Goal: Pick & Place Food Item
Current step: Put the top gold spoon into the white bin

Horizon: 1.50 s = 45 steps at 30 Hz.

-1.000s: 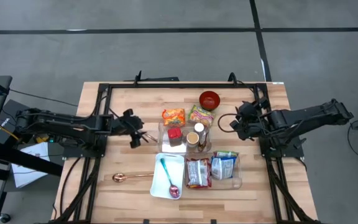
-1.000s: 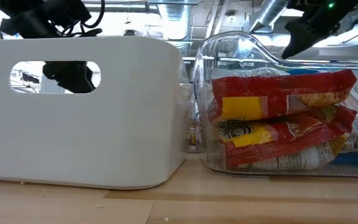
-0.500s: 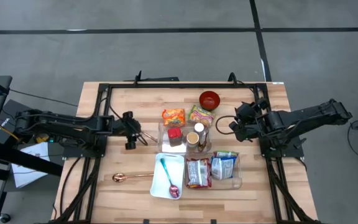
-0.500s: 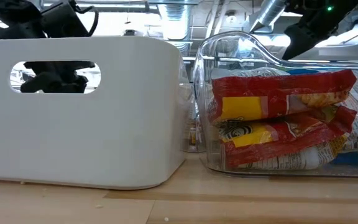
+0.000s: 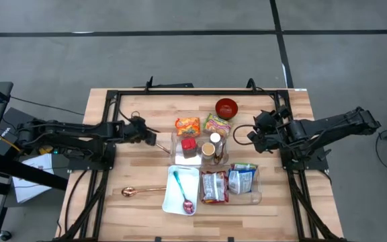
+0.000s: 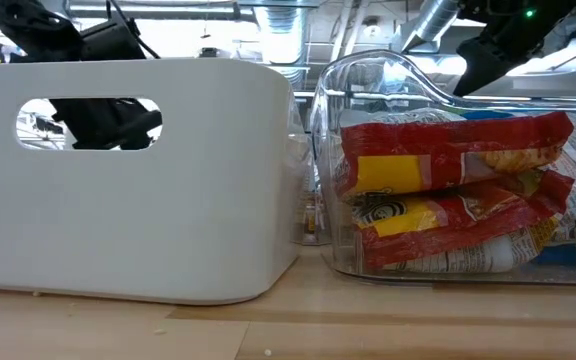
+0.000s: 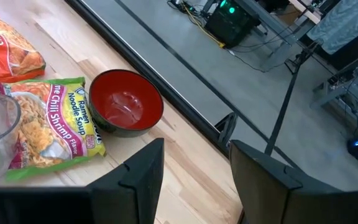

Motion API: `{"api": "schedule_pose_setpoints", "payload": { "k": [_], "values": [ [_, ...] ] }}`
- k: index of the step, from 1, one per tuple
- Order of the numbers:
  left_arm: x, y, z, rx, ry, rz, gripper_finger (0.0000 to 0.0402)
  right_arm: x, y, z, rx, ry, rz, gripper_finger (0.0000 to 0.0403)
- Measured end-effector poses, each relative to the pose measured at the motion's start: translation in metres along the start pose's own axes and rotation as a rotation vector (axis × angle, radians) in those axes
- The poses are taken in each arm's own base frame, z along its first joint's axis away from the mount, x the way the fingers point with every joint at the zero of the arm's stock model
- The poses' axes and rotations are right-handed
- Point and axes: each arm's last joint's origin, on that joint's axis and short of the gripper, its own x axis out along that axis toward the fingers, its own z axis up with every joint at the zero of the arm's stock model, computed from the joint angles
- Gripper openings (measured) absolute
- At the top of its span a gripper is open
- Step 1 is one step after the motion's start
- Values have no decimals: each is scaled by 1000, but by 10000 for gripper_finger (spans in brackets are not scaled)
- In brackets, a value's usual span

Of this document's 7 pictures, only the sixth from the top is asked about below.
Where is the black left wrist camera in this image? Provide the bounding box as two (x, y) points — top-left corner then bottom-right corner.
(80, 18), (149, 62)

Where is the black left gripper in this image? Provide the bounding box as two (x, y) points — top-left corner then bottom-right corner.
(50, 98), (163, 150)

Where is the red yellow noodle packet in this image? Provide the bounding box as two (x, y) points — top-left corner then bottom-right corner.
(350, 169), (575, 274)
(335, 110), (575, 199)

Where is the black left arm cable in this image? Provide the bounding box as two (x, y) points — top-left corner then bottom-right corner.
(105, 0), (162, 60)

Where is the smooth silver ventilation duct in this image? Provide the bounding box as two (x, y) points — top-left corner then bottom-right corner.
(400, 0), (464, 51)

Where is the bright ceiling light panel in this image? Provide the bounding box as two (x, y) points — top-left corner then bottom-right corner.
(400, 34), (576, 79)

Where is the white plastic bin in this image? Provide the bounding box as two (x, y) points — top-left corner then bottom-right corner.
(0, 58), (302, 306)

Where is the long clear plastic bin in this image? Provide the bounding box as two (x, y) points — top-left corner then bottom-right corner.
(310, 49), (576, 286)

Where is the ribbed silver ventilation duct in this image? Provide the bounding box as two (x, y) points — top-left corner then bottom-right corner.
(255, 4), (309, 84)

